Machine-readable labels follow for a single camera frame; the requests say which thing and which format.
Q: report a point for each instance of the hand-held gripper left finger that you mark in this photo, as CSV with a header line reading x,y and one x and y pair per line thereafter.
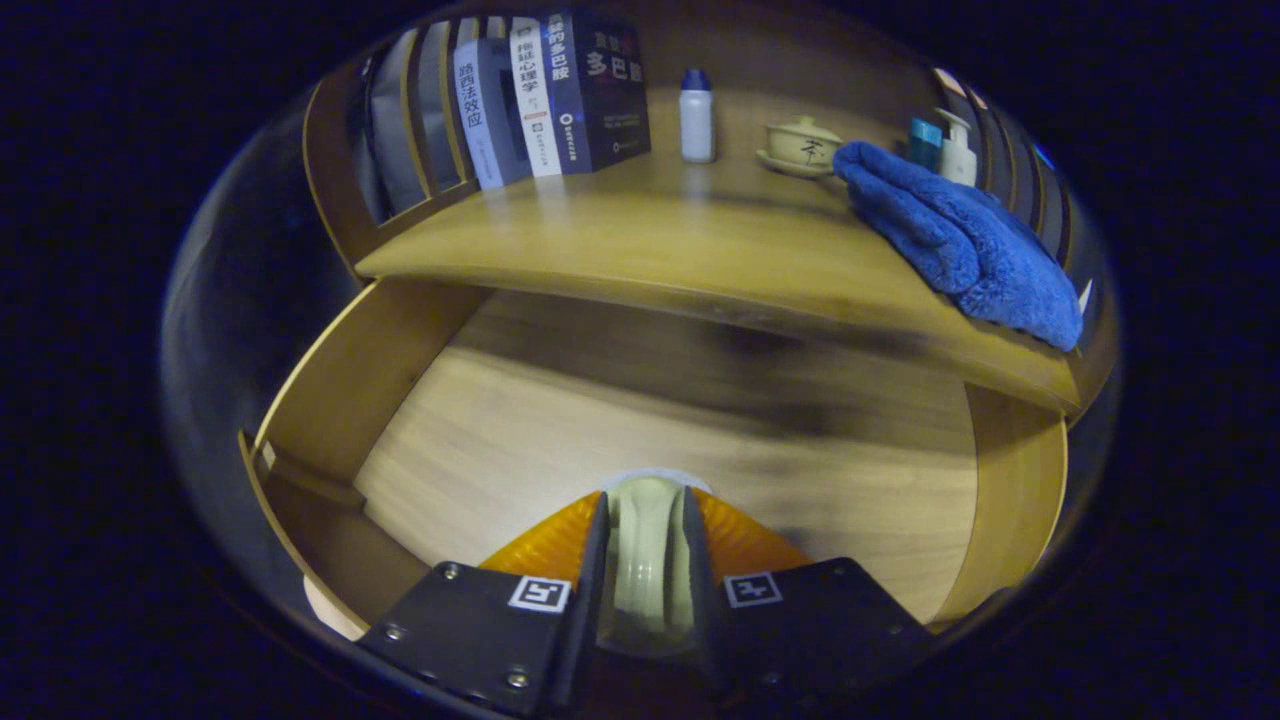
x,y
480,630

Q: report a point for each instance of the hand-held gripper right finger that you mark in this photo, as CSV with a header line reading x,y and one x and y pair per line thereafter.
x,y
810,630

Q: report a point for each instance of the cream object with white base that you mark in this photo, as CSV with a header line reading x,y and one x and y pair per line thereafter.
x,y
650,560

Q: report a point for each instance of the wooden drawer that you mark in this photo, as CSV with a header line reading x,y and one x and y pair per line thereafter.
x,y
560,430

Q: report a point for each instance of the wooden countertop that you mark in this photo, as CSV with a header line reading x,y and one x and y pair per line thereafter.
x,y
650,230

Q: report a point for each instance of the wooden cabinet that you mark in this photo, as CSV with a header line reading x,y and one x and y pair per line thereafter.
x,y
340,200

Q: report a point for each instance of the blue towel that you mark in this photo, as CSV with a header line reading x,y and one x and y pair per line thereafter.
x,y
960,240

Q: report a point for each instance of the beige lidded tea cup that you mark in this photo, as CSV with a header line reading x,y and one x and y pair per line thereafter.
x,y
800,148

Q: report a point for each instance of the white pump bottle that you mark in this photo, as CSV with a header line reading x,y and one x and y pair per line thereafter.
x,y
958,158

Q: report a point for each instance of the teal bottle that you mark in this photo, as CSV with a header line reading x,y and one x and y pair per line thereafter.
x,y
924,142

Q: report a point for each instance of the light blue book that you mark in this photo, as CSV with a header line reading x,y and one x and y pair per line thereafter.
x,y
482,120

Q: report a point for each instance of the white bottle with blue cap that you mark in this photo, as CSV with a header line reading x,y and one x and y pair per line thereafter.
x,y
697,125

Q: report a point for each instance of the white book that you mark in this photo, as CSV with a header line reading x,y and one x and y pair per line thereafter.
x,y
532,100

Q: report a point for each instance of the dark navy book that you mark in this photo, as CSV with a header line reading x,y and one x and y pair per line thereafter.
x,y
605,90

